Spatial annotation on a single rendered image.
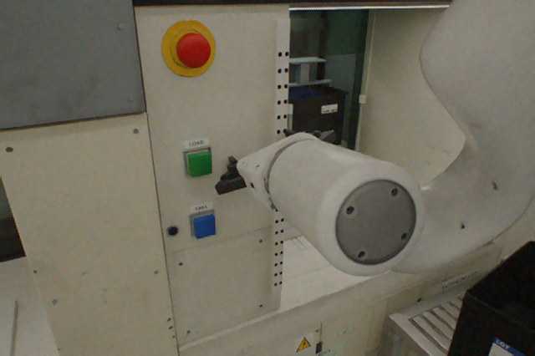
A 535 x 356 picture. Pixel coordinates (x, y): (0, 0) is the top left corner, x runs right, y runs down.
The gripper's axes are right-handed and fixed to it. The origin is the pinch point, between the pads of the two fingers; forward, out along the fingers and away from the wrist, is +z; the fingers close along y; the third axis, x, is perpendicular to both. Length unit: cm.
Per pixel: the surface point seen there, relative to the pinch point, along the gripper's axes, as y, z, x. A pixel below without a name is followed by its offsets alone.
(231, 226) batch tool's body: -8.7, 3.1, -9.2
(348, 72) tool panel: 56, 84, -6
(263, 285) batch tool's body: -7.9, 7.5, -23.7
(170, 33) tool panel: -5.4, -4.8, 19.2
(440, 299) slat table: 28, 16, -54
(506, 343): 24, -8, -45
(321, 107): 33, 62, -10
